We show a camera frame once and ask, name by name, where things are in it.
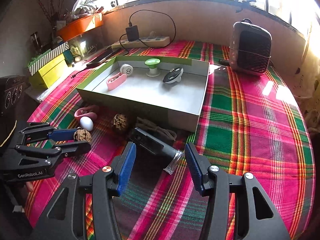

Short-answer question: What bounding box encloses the white round jar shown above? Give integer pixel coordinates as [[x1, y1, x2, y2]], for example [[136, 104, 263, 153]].
[[120, 64, 134, 76]]

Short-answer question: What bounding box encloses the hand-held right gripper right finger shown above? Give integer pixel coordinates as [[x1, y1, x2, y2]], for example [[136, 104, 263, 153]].
[[184, 142, 292, 240]]

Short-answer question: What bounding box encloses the black charger cable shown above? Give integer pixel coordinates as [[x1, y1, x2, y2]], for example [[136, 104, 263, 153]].
[[119, 10, 177, 49]]

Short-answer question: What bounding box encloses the thin black phone cable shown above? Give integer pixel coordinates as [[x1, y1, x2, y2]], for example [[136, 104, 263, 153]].
[[71, 66, 90, 79]]

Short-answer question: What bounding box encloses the black window latch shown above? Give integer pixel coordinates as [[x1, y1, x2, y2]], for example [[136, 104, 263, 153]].
[[235, 0, 258, 13]]

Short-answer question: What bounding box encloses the black phone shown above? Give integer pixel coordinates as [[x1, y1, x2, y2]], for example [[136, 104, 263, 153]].
[[86, 47, 116, 68]]

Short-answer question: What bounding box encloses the white mushroom toy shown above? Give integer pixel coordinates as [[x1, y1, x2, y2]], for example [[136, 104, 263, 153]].
[[79, 116, 94, 132]]

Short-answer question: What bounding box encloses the small teal box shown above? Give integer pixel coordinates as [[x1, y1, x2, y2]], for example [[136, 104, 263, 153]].
[[62, 50, 73, 67]]

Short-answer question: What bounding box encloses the small fan heater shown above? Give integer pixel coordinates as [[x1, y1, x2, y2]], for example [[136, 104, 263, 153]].
[[229, 19, 272, 77]]

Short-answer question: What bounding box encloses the black charger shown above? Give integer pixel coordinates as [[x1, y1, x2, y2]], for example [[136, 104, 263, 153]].
[[125, 25, 138, 42]]

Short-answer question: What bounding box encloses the dotted cream curtain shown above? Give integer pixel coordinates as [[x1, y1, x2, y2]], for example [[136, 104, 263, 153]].
[[292, 17, 320, 135]]

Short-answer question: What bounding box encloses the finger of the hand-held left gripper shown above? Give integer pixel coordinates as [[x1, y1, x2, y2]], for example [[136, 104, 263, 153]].
[[19, 122, 79, 145], [11, 141, 92, 170]]

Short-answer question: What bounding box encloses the brown walnut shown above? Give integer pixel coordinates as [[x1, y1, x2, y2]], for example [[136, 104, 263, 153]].
[[74, 129, 92, 144], [111, 114, 130, 132]]

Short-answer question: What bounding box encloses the beige cord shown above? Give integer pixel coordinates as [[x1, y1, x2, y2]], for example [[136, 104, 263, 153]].
[[135, 116, 177, 140]]

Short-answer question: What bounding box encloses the glass tank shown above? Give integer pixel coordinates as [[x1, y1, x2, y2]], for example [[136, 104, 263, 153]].
[[67, 32, 107, 55]]

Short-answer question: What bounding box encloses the green striped box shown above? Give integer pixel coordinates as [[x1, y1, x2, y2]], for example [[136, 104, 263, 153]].
[[27, 41, 70, 76]]

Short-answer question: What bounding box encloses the pale leafy plant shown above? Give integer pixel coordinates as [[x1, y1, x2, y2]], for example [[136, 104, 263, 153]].
[[71, 0, 103, 19]]

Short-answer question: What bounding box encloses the pink plastic clip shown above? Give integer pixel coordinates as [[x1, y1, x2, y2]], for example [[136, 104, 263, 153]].
[[107, 72, 127, 90], [74, 106, 98, 125]]

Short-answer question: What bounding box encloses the dark glass jug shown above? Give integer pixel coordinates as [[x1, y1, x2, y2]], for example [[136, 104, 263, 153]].
[[30, 31, 43, 55]]

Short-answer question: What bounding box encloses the green top mushroom stand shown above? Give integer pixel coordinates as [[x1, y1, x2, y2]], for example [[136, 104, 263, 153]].
[[144, 58, 162, 77]]

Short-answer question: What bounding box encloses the cream power strip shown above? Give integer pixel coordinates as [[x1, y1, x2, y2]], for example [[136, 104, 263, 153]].
[[111, 36, 170, 49]]

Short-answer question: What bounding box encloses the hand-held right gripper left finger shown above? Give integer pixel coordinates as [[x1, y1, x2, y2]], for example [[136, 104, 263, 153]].
[[32, 141, 137, 240]]

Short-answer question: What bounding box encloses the black flashlight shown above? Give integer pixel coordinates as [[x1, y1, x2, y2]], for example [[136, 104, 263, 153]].
[[127, 127, 185, 175]]

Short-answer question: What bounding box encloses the black appliance with dials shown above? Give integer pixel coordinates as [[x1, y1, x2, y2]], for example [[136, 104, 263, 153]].
[[0, 76, 28, 118]]

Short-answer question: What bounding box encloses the orange planter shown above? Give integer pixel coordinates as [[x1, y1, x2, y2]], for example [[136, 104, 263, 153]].
[[57, 12, 104, 42]]

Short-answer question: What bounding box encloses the pink green plaid blanket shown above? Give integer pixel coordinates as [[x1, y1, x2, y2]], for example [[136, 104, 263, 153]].
[[24, 40, 317, 240]]

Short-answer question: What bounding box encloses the dried twig bunch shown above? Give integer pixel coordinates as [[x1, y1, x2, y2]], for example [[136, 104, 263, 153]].
[[35, 0, 65, 28]]

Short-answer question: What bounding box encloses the yellow box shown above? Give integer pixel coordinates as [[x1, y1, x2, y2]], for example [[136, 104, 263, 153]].
[[29, 54, 68, 89]]

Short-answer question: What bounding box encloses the green cardboard box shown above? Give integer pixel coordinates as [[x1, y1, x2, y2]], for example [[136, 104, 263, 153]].
[[76, 56, 210, 133]]

